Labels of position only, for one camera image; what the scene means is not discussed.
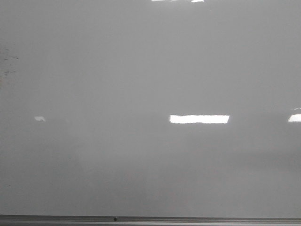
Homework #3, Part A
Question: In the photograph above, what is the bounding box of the white whiteboard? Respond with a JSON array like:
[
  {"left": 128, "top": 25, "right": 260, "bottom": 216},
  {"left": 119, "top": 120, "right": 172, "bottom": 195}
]
[{"left": 0, "top": 0, "right": 301, "bottom": 218}]

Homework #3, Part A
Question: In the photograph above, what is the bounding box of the grey aluminium whiteboard frame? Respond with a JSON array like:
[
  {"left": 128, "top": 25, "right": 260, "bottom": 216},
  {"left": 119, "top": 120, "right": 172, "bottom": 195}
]
[{"left": 0, "top": 215, "right": 301, "bottom": 226}]

